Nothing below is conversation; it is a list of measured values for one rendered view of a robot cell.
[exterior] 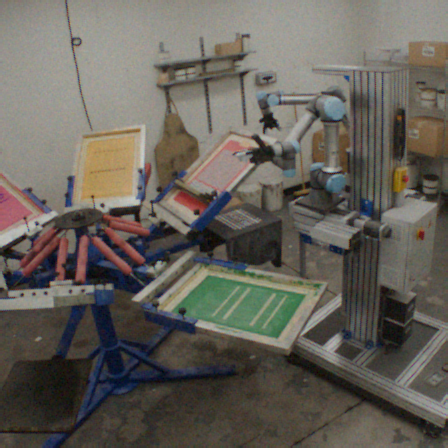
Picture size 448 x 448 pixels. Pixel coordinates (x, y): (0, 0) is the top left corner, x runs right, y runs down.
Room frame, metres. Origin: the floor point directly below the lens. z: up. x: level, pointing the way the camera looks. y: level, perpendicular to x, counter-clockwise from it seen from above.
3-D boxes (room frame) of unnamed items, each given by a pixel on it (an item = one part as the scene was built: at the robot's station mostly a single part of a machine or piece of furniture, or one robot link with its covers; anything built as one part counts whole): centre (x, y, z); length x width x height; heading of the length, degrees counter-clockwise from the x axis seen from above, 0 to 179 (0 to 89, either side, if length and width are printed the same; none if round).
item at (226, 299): (2.16, 0.10, 1.05); 1.08 x 0.61 x 0.23; 60
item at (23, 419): (1.95, 0.88, 0.91); 1.34 x 0.40 x 0.08; 0
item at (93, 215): (2.62, 0.88, 0.67); 0.39 x 0.39 x 1.35
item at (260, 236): (3.01, -0.18, 0.79); 0.46 x 0.09 x 0.33; 120
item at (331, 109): (2.51, -0.63, 1.63); 0.15 x 0.12 x 0.55; 17
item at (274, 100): (3.08, -0.60, 1.80); 0.49 x 0.11 x 0.12; 74
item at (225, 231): (3.17, -0.09, 0.95); 0.48 x 0.44 x 0.01; 120
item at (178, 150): (5.11, 0.45, 1.06); 0.53 x 0.07 x 1.05; 120
